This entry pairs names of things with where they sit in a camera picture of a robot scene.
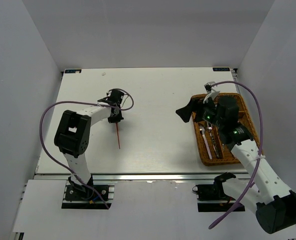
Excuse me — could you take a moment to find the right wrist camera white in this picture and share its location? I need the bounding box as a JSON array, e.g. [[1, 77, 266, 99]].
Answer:
[[203, 81, 220, 104]]

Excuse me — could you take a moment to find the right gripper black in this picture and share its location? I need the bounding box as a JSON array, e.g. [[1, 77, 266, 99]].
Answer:
[[175, 94, 224, 129]]

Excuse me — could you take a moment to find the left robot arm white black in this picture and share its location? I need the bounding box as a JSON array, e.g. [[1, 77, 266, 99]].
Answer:
[[54, 89, 125, 200]]

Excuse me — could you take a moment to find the spoon with pink handle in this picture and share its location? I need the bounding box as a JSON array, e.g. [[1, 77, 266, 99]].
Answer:
[[199, 125, 212, 159]]

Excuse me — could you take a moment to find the wicker cutlery basket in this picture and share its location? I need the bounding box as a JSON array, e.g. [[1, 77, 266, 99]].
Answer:
[[193, 93, 260, 167]]

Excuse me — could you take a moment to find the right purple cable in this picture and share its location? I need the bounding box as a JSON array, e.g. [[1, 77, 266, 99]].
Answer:
[[208, 80, 263, 230]]

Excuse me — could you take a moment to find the blue label corner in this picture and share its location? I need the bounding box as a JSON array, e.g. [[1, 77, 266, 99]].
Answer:
[[212, 67, 230, 72], [64, 69, 82, 74]]

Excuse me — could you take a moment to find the blue label right corner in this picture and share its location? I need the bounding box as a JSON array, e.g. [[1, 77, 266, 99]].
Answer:
[[212, 67, 230, 72]]

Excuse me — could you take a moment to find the spoon with dark dotted handle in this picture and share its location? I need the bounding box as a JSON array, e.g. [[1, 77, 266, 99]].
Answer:
[[207, 124, 221, 159]]

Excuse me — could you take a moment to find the red chopstick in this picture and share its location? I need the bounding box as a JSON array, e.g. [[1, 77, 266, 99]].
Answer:
[[116, 123, 121, 149]]

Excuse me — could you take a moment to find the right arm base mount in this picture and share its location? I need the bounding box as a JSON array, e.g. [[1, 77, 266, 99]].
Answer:
[[192, 172, 236, 213]]

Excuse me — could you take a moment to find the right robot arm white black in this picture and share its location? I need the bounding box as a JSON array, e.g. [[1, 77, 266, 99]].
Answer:
[[176, 96, 296, 234]]

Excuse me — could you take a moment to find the blue label left corner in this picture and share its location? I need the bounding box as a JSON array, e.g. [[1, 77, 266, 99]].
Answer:
[[64, 69, 82, 74]]

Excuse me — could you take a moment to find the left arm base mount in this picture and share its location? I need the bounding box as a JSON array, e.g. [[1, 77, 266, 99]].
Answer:
[[61, 177, 115, 210]]

